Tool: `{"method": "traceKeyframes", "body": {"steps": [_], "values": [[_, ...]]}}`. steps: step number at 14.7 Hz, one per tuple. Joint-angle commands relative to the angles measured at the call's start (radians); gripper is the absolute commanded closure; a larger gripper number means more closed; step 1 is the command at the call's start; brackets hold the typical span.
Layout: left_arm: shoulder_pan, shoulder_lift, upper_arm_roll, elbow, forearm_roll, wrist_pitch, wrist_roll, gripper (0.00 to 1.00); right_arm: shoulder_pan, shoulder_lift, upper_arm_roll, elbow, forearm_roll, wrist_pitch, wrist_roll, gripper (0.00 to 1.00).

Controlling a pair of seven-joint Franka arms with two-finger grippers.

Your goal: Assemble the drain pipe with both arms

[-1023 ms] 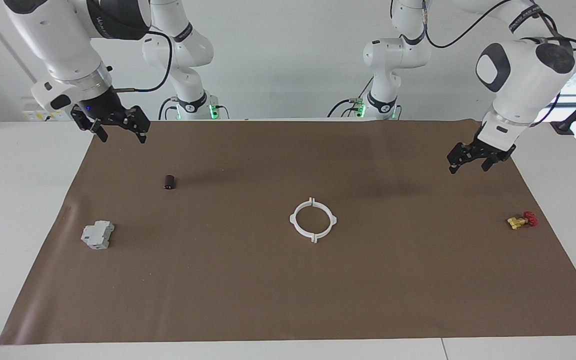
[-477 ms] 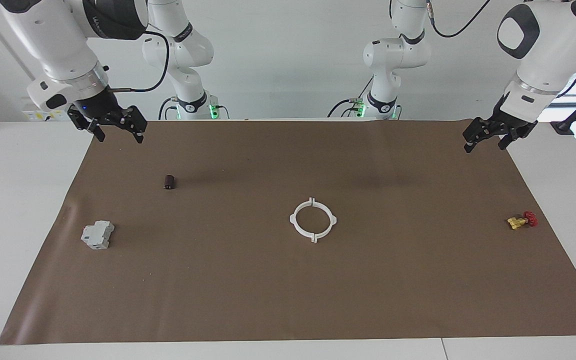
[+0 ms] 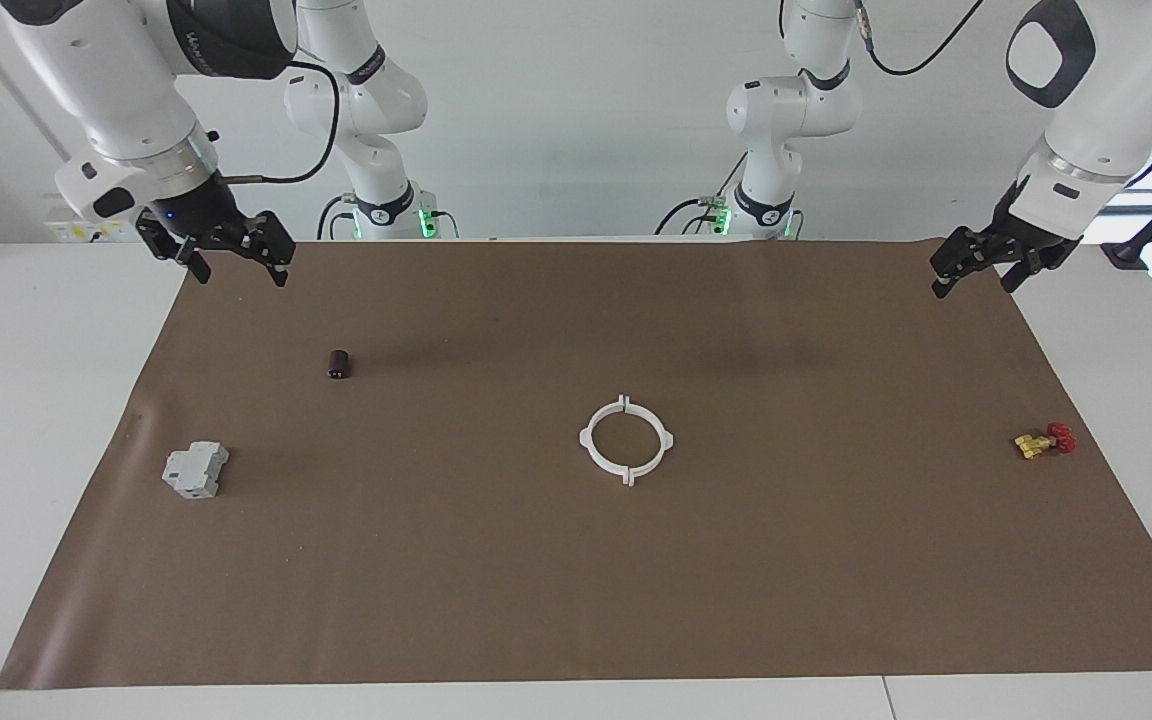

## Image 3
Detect black base cable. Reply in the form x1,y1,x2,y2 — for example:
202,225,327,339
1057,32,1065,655
654,150,749,238
315,193,357,241

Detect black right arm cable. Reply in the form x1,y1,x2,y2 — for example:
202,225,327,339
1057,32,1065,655
226,60,341,185

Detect brass valve red handle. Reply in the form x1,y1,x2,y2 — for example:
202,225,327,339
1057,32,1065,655
1013,421,1078,461

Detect black left base cable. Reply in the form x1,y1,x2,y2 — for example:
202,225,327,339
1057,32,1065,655
654,150,749,238

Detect white half-ring pipe clamp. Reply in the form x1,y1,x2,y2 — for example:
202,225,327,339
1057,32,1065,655
620,395,676,487
578,395,633,488

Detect grey circuit breaker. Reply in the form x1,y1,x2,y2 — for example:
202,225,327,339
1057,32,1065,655
161,441,231,501

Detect black right base cable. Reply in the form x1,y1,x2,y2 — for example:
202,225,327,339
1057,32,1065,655
315,193,357,241

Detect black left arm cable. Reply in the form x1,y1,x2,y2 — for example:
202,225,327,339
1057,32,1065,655
851,0,989,79

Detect white wall socket strip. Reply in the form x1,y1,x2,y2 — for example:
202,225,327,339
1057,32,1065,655
44,207,142,243

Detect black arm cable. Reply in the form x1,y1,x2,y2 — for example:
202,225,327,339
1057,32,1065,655
226,60,341,185
851,0,989,79

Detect brown paper table mat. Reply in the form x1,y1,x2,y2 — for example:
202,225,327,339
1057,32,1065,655
0,238,1152,691

